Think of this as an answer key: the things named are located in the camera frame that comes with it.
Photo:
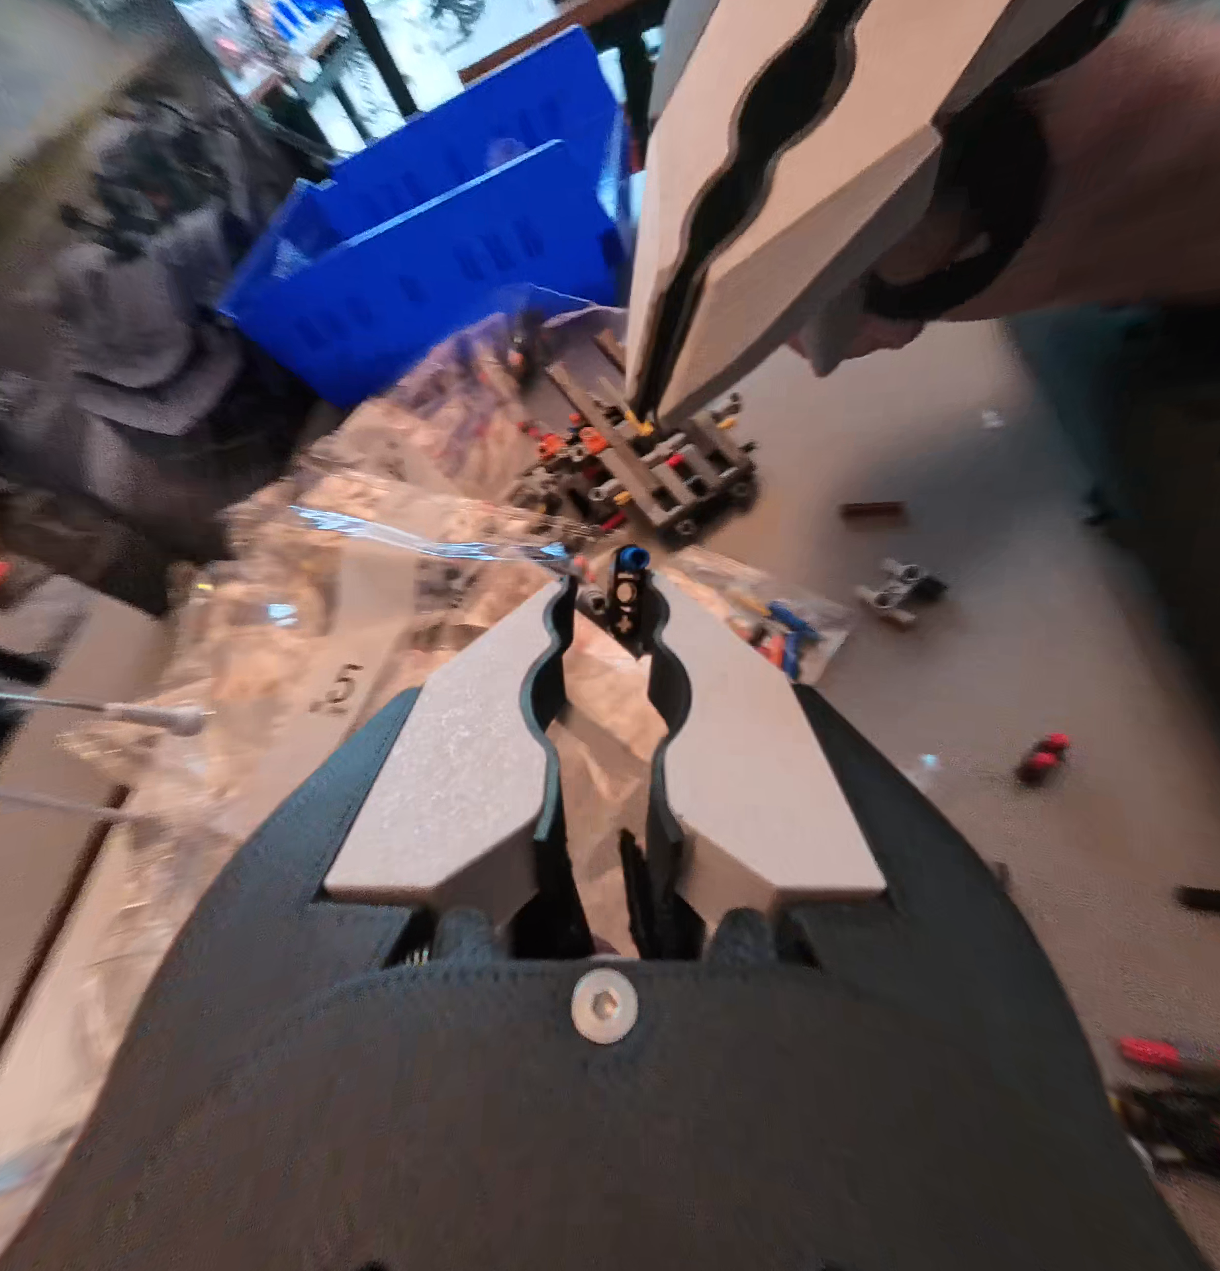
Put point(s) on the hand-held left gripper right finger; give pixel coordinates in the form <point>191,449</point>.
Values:
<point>770,795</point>

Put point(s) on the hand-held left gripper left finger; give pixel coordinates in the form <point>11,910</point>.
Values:
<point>442,795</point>

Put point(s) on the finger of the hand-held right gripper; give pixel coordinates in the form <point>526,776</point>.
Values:
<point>889,80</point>
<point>700,100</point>

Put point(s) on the small clear bag of pins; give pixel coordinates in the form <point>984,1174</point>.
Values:
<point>780,626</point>

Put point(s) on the pile of clear parts bags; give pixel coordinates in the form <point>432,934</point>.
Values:
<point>303,596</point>

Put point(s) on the black connector with blue pin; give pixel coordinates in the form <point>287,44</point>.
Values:
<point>625,596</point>

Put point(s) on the dark grey lego chassis frame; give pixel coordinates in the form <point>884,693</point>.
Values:
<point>670,477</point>

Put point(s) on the person's right hand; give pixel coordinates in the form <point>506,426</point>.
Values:
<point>1147,179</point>

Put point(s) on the blue plastic bin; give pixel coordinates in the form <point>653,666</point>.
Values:
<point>422,288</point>
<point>531,110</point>

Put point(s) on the dark grey connector block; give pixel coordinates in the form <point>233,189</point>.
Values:
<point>899,588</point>

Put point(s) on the black piece with red studs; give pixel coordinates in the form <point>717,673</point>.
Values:
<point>1042,757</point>

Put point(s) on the black axle rod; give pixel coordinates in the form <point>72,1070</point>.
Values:
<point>1211,898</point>

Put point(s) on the red and grey pin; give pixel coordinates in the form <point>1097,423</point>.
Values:
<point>1151,1053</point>

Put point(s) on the black metal post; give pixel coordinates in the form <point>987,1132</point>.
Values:
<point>382,60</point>

